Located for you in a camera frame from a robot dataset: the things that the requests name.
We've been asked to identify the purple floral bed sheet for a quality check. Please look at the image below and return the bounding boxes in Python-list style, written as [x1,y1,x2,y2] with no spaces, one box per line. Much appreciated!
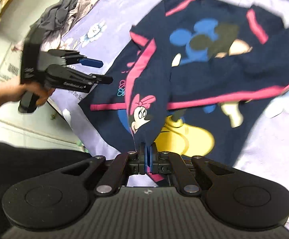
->
[52,0,289,229]

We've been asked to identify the dark grey crumpled garment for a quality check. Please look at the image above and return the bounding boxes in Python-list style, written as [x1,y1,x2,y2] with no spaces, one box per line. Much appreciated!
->
[30,0,78,38]

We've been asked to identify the person left hand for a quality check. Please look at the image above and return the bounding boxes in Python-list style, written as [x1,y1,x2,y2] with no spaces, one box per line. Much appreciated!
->
[19,82,55,106]

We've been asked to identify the navy pink cartoon shirt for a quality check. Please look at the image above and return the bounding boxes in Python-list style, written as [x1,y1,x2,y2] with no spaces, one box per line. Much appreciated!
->
[79,0,289,166]

